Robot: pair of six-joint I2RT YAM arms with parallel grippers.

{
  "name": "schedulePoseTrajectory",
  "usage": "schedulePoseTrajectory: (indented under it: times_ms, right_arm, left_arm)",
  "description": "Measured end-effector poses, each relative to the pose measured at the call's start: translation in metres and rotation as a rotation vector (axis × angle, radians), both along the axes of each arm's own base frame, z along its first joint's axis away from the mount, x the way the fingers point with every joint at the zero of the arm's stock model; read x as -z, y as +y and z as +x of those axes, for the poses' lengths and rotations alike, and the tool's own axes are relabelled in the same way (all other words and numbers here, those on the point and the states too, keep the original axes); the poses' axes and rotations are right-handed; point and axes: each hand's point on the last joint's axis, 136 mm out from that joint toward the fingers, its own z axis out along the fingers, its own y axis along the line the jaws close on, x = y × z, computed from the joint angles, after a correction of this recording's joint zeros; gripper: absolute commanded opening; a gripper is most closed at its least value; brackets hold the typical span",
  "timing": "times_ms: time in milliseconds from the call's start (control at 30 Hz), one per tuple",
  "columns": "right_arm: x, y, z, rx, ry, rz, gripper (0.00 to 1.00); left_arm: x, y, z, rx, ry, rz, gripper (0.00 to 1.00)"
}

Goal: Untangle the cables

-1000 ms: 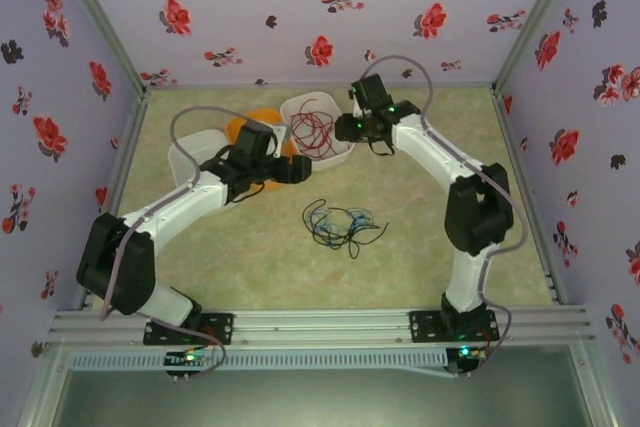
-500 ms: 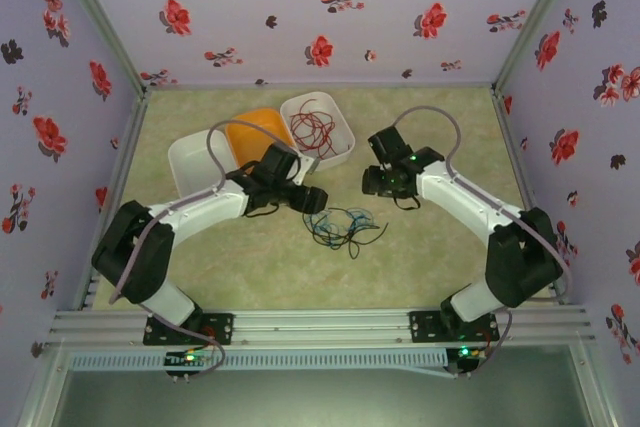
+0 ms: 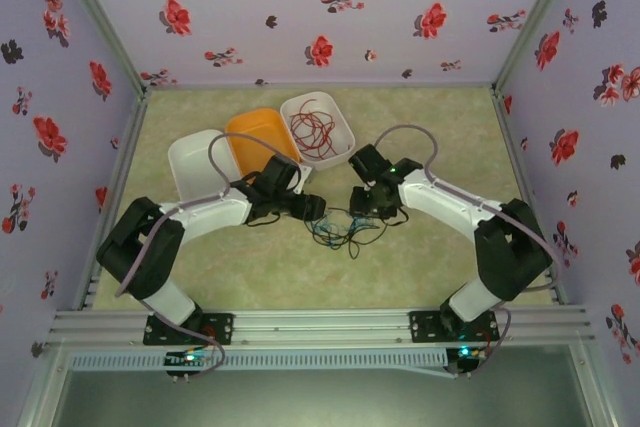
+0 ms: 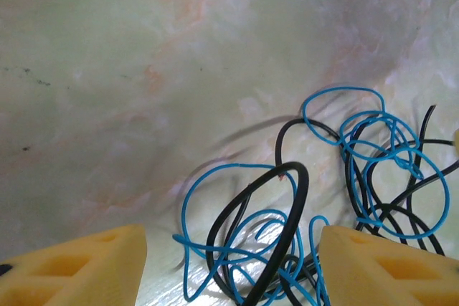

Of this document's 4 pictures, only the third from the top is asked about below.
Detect aluminium side rail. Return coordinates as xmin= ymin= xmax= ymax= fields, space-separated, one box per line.
xmin=72 ymin=89 xmax=151 ymax=311
xmin=489 ymin=86 xmax=569 ymax=306

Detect grey sleeved left arm cable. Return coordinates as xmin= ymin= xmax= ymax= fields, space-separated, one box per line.
xmin=115 ymin=131 xmax=281 ymax=383

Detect grey sleeved right arm cable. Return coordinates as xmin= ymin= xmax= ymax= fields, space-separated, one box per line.
xmin=373 ymin=125 xmax=560 ymax=378

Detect grey sleeved arm cable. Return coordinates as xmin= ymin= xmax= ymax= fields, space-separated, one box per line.
xmin=373 ymin=125 xmax=560 ymax=378
xmin=115 ymin=131 xmax=281 ymax=383

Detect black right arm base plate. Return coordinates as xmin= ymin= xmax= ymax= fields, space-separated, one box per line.
xmin=408 ymin=310 xmax=500 ymax=344

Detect slotted grey cable duct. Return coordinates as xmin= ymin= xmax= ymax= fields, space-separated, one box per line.
xmin=69 ymin=350 xmax=446 ymax=373

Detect aluminium corner post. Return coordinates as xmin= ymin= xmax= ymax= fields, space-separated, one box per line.
xmin=492 ymin=0 xmax=589 ymax=93
xmin=47 ymin=0 xmax=151 ymax=96

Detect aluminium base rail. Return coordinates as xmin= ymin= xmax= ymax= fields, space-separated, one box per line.
xmin=49 ymin=307 xmax=597 ymax=348

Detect small white plastic bin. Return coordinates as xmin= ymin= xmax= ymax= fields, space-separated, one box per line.
xmin=279 ymin=90 xmax=356 ymax=172

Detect aluminium lower frame bar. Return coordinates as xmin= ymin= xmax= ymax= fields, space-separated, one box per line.
xmin=569 ymin=341 xmax=624 ymax=427
xmin=14 ymin=341 xmax=76 ymax=427

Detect wires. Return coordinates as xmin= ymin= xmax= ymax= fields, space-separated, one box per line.
xmin=305 ymin=211 xmax=362 ymax=251

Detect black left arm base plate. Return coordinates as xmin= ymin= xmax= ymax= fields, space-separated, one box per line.
xmin=143 ymin=313 xmax=235 ymax=347

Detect large white plastic bin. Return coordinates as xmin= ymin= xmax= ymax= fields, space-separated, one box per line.
xmin=168 ymin=129 xmax=242 ymax=202

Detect orange plastic bin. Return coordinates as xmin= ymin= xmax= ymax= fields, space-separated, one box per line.
xmin=224 ymin=107 xmax=303 ymax=183

